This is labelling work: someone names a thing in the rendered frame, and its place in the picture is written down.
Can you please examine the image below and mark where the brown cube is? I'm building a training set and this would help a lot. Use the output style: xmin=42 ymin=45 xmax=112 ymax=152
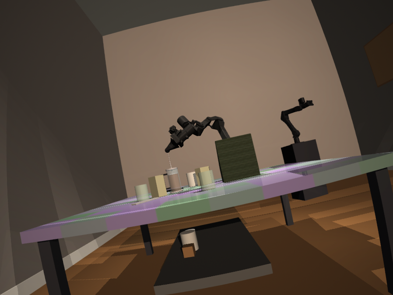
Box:
xmin=182 ymin=243 xmax=196 ymax=258

